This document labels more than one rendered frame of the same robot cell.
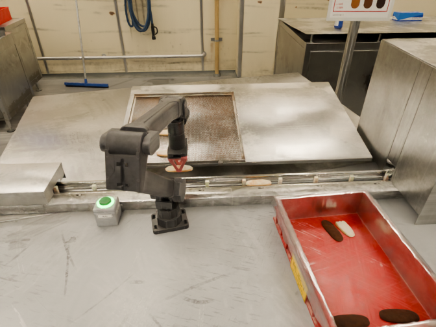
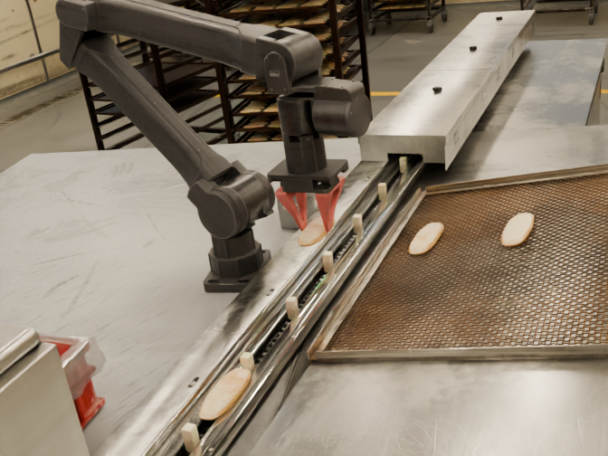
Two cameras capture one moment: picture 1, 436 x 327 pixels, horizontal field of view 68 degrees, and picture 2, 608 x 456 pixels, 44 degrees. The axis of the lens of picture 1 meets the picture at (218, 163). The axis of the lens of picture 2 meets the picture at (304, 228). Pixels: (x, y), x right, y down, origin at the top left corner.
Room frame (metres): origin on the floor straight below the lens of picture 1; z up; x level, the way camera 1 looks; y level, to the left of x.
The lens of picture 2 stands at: (1.45, -0.75, 1.40)
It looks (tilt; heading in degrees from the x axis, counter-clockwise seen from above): 24 degrees down; 120
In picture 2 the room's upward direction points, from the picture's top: 8 degrees counter-clockwise
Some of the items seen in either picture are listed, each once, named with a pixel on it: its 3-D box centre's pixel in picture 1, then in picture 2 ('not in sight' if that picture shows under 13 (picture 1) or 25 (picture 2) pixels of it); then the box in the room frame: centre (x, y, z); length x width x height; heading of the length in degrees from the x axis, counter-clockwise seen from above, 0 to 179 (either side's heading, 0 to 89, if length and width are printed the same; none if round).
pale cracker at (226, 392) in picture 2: (258, 182); (225, 391); (0.98, -0.15, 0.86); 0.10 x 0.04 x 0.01; 94
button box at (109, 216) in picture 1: (108, 213); (304, 211); (0.82, 0.38, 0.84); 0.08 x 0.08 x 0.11; 4
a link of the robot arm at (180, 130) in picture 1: (176, 124); (302, 112); (0.97, 0.14, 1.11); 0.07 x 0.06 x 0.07; 172
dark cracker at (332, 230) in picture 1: (332, 230); not in sight; (0.76, -0.38, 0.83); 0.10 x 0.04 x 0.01; 19
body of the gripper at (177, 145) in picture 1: (176, 141); (305, 154); (0.96, 0.14, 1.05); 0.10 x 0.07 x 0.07; 3
